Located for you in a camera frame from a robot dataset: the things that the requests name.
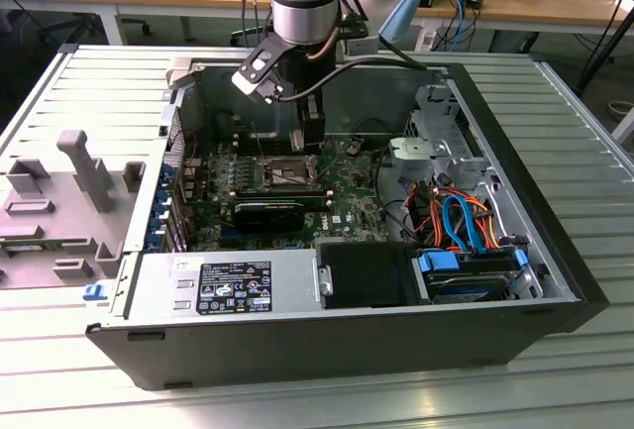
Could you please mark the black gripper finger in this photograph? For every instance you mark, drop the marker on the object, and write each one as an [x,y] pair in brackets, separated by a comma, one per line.
[314,124]
[300,114]

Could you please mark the silver CPU chip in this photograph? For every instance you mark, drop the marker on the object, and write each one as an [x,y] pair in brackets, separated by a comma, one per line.
[298,141]

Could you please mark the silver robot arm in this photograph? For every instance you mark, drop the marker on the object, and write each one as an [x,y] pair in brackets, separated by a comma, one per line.
[302,3]

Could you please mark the black RAM slot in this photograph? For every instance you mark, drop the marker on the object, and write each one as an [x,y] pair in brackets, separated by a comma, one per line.
[282,194]
[272,147]
[272,151]
[272,142]
[282,198]
[282,201]
[282,190]
[272,138]

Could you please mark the CPU socket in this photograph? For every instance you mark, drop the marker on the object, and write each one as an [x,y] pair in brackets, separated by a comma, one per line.
[285,174]

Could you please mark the blue expansion slot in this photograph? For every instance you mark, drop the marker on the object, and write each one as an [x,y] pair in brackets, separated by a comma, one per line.
[247,234]

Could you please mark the round coin cell battery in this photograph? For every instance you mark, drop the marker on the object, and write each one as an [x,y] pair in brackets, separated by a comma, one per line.
[353,145]

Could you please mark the green motherboard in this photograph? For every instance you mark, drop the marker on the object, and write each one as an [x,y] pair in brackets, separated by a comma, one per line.
[347,201]

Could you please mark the black graphics card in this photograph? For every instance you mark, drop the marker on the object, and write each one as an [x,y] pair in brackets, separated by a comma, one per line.
[267,218]

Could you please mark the silver metal disk cage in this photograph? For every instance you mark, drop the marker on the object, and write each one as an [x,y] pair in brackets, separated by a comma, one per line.
[421,149]

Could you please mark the white power strip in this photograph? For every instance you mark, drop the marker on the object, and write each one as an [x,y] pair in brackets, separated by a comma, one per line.
[426,40]

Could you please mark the blue card retention clip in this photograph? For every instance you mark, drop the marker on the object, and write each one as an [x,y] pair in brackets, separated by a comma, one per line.
[153,242]
[161,203]
[156,224]
[167,172]

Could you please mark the blue disk carrier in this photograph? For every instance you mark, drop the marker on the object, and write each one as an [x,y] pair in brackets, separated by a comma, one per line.
[436,263]

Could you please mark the small black adapter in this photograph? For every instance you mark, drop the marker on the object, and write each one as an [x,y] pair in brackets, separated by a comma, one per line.
[473,1]

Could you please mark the silver power supply unit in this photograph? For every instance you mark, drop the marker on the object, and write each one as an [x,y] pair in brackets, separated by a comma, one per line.
[153,270]

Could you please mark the hard disk drive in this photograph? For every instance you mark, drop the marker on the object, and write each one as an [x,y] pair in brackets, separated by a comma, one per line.
[460,292]

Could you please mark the black and grey PC case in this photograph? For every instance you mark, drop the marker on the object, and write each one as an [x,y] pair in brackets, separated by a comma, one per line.
[297,350]

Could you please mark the grey parts rack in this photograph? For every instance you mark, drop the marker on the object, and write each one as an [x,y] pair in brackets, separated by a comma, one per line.
[59,211]

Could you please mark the small blue plastic clip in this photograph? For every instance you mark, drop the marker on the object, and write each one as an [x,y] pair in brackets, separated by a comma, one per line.
[94,292]

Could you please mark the black stand pole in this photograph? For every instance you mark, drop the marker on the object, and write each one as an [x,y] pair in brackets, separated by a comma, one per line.
[602,52]

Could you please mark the green RAM stick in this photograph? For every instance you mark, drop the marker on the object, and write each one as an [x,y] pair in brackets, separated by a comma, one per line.
[22,248]

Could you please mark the white furniture piece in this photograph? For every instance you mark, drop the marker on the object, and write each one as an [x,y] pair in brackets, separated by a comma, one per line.
[625,127]

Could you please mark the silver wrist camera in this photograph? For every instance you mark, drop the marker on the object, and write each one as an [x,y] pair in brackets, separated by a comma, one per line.
[243,83]

